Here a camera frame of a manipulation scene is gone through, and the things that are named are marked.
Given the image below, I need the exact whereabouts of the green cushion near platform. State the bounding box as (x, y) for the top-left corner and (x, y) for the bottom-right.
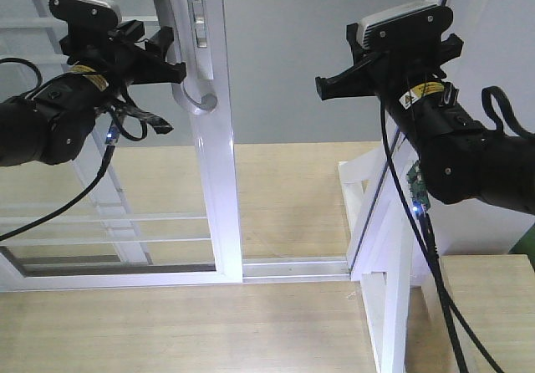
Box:
(509, 226), (535, 268)

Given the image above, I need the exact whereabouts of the white door frame post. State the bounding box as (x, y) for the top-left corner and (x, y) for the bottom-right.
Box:
(336, 0), (461, 373)

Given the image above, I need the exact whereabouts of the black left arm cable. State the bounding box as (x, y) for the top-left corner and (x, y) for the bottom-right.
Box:
(0, 57), (175, 243)

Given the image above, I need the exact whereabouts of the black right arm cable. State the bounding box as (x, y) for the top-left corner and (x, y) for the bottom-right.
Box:
(378, 53), (509, 373)

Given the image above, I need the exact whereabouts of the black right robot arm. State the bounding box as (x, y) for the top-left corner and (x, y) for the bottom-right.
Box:
(316, 23), (534, 214)

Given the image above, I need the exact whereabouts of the light wooden box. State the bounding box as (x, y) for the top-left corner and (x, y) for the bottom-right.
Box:
(405, 254), (534, 372)

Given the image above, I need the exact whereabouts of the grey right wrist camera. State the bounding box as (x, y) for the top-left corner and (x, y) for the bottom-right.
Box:
(355, 1), (453, 51)

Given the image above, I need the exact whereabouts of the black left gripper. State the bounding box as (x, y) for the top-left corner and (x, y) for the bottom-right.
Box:
(60, 19), (186, 87)

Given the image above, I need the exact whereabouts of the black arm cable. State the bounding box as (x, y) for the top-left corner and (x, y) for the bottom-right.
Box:
(0, 57), (175, 243)
(378, 53), (509, 373)

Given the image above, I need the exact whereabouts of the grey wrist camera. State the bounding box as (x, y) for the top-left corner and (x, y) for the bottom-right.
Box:
(355, 1), (453, 51)
(48, 0), (122, 29)

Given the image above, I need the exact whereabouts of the grey metal door handle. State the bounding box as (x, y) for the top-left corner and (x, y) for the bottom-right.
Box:
(153, 0), (217, 115)

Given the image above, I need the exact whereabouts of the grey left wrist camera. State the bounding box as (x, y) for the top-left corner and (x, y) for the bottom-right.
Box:
(48, 0), (122, 29)

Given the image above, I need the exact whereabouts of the white framed sliding glass door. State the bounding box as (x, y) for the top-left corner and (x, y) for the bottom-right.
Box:
(1, 0), (242, 292)

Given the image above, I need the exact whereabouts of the white wall panel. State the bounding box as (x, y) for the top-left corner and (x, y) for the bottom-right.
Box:
(392, 0), (535, 289)

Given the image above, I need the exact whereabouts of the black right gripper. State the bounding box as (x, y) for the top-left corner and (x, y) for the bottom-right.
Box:
(315, 23), (463, 100)

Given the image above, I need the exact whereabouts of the aluminium door floor track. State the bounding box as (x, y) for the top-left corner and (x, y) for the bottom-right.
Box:
(242, 256), (350, 284)

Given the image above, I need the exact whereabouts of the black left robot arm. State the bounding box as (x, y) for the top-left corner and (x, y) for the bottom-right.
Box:
(1, 20), (186, 166)

